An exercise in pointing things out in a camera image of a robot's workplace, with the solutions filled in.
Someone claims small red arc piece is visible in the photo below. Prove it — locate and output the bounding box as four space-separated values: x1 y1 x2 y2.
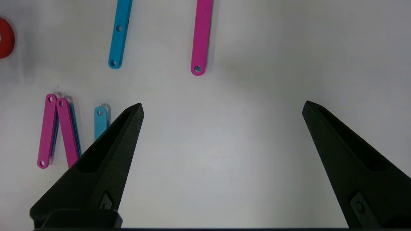
0 17 15 59

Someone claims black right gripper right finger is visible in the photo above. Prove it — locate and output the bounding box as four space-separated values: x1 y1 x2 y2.
302 100 411 229

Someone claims long blue bar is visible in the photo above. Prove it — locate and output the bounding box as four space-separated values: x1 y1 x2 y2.
94 104 111 141

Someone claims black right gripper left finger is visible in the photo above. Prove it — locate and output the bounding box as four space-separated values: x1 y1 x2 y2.
30 103 144 229

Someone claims short blue bar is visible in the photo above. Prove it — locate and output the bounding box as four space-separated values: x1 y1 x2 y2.
108 0 133 69

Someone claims long pink bar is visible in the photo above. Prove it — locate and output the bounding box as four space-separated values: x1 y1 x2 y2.
37 93 58 169
56 98 83 168

